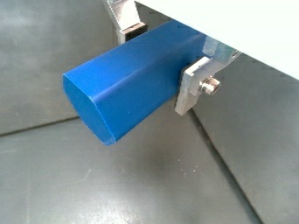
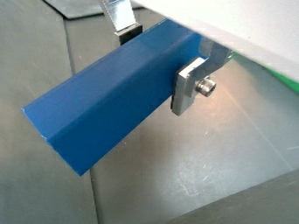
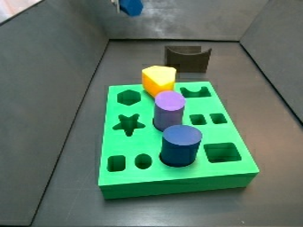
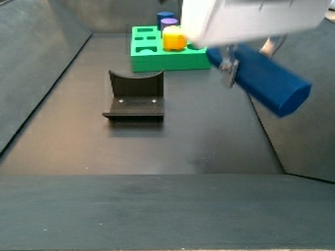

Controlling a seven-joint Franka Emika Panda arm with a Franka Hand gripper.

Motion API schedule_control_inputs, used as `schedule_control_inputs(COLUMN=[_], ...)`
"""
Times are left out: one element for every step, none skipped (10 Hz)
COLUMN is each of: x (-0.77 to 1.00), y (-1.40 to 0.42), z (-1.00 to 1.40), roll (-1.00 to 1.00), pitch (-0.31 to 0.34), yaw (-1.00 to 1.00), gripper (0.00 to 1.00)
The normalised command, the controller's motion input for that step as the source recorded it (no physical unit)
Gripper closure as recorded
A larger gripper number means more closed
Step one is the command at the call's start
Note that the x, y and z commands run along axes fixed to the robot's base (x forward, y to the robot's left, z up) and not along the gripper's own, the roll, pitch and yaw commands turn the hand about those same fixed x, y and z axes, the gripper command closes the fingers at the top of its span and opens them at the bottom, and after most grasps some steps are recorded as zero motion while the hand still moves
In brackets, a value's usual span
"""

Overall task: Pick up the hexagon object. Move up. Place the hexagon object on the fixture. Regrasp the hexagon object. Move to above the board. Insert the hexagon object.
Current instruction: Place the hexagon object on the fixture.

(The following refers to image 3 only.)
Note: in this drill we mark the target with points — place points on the dark blue cylinder block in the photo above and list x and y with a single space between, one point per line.
180 142

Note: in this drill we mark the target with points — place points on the blue hexagon prism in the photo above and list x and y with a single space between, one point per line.
132 7

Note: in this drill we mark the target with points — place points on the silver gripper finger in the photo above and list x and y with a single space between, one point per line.
116 3

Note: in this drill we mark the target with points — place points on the yellow pentagon block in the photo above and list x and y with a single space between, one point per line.
157 79

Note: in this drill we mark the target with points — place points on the purple cylinder block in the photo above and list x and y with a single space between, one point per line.
168 109

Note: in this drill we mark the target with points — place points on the green shape sorter board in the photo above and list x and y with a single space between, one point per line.
130 171

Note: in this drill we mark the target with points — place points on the black curved stand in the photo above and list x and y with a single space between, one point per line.
186 58

